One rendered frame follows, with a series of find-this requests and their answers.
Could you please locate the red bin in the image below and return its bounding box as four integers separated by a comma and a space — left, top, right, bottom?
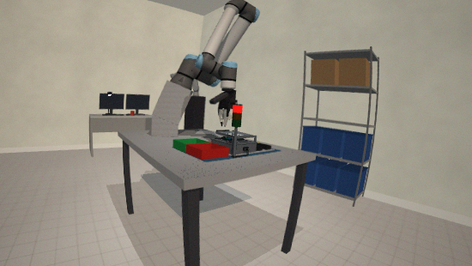
186, 142, 229, 160

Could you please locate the green bin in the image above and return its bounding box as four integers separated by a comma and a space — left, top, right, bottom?
173, 138, 207, 153

